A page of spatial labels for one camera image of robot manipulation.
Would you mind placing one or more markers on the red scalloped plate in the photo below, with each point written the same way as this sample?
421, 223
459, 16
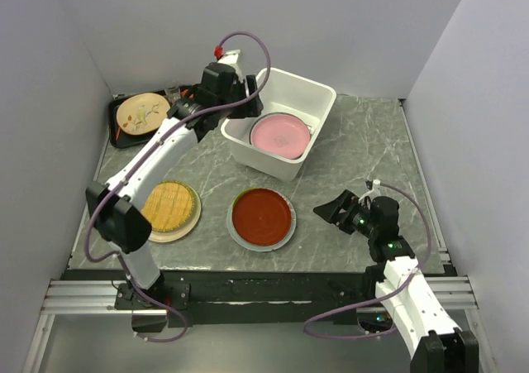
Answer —
261, 217

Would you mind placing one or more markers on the small clear glass cup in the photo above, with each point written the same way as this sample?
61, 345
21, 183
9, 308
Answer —
172, 94

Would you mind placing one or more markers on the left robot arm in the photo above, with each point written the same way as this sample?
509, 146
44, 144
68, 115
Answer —
115, 206

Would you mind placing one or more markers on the pink plate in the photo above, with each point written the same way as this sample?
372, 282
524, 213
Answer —
280, 134

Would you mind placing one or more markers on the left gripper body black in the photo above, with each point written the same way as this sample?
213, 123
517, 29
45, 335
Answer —
246, 107

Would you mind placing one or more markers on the aluminium frame rail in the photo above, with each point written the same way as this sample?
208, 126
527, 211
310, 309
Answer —
99, 296

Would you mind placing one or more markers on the beige bird plate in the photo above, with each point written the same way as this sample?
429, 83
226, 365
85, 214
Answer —
142, 113

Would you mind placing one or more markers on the woven bamboo mat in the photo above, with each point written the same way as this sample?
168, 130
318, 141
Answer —
169, 206

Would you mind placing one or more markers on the white plate under stack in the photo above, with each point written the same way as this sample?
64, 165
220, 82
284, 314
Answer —
250, 247

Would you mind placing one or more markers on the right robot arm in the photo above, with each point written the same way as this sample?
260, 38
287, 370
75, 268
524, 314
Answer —
435, 342

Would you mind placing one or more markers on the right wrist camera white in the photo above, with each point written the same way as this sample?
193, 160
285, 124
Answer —
372, 191

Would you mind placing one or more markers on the white plastic bin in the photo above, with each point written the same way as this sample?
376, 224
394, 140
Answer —
283, 93

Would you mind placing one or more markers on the cream plate under mat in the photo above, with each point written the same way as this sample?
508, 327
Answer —
166, 237

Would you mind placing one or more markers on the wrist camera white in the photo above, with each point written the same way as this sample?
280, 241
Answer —
228, 62
372, 191

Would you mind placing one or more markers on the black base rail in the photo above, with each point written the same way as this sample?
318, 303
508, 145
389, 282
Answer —
231, 297

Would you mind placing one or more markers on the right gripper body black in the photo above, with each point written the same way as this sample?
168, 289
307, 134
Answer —
360, 218

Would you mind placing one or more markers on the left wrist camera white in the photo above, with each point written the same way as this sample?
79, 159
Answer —
228, 62

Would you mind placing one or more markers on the black serving tray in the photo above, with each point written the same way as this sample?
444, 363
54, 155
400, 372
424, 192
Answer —
125, 140

